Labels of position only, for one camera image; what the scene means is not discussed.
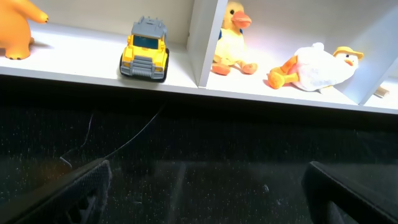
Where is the white plush duck yellow hat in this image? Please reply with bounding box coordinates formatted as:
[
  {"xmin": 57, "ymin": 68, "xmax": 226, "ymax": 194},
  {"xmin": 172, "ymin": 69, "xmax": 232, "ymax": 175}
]
[{"xmin": 267, "ymin": 42, "xmax": 364, "ymax": 93}]

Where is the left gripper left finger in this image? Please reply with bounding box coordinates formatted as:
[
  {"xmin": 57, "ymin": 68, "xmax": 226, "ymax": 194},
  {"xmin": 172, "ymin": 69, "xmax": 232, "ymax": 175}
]
[{"xmin": 0, "ymin": 157, "xmax": 113, "ymax": 224}]

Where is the white shelf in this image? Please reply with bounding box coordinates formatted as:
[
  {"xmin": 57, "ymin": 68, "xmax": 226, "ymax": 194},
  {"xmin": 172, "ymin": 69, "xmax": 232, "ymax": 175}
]
[{"xmin": 0, "ymin": 0, "xmax": 398, "ymax": 116}]

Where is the yellow wooden rattle drum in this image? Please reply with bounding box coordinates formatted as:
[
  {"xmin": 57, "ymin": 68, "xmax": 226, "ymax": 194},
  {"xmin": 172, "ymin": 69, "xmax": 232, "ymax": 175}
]
[{"xmin": 373, "ymin": 86, "xmax": 391, "ymax": 99}]

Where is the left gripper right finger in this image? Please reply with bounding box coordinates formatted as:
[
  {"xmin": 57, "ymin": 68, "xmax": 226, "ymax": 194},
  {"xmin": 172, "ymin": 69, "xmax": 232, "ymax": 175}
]
[{"xmin": 300, "ymin": 161, "xmax": 398, "ymax": 224}]

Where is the yellow rubber duck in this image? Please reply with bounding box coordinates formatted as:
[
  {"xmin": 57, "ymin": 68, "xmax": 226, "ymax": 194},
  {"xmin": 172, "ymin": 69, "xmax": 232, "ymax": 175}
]
[{"xmin": 0, "ymin": 0, "xmax": 50, "ymax": 60}]

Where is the grey and yellow toy truck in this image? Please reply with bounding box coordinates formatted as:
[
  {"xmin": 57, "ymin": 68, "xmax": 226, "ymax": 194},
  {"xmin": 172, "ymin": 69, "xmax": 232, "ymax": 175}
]
[{"xmin": 119, "ymin": 16, "xmax": 170, "ymax": 83}]

